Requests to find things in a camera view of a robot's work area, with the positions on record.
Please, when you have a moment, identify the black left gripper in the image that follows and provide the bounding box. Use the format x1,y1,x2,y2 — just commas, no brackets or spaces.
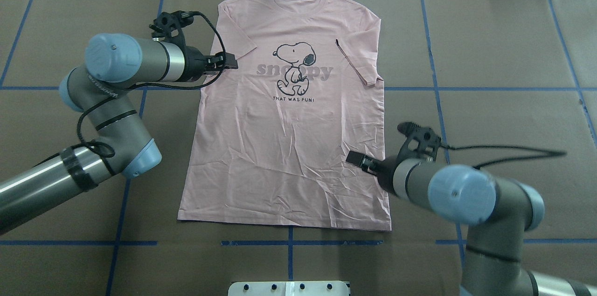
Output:
177,46,238,82

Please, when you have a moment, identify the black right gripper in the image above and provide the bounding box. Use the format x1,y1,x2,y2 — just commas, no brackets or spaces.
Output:
346,150,411,196

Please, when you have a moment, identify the pink Snoopy t-shirt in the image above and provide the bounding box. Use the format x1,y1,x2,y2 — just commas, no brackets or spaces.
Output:
177,0,392,232

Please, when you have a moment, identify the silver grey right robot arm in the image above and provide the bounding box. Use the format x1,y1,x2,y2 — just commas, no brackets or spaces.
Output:
346,151,596,296

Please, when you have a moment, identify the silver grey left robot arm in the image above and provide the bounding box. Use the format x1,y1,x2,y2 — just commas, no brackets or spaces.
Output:
1,33,237,234

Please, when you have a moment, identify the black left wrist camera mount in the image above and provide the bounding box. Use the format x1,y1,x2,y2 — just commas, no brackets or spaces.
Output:
149,11,194,53

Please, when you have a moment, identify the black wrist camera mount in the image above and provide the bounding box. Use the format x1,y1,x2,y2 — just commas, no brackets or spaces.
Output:
149,11,194,53
397,122,442,163

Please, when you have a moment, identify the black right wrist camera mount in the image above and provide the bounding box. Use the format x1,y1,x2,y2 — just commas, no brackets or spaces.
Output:
397,122,442,163

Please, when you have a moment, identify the white metal camera stand base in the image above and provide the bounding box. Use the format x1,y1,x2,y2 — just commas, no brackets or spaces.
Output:
228,280,352,296

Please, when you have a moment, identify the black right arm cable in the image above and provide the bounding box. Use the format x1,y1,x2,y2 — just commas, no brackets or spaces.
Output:
438,145,568,171

